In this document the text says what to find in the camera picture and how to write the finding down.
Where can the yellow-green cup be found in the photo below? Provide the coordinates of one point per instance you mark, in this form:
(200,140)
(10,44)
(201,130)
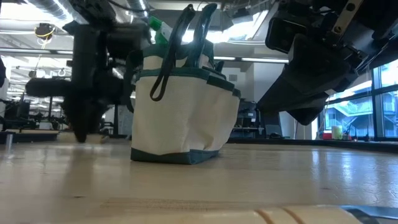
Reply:
(336,132)

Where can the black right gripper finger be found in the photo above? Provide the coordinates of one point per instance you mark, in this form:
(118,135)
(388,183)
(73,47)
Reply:
(308,117)
(311,81)

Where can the background robot workstation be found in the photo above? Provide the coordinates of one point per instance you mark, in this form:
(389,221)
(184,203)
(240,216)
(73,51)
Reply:
(18,115)

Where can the cream green canvas garden bag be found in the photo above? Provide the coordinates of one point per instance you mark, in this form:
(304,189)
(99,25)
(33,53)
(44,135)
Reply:
(186,118)

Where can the silver ribbed ceiling duct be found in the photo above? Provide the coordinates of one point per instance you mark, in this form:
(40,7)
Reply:
(53,9)

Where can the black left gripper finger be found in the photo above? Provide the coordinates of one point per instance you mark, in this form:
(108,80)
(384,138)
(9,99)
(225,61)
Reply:
(93,119)
(77,124)

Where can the red container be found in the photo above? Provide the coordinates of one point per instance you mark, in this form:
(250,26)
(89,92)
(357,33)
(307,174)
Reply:
(326,136)

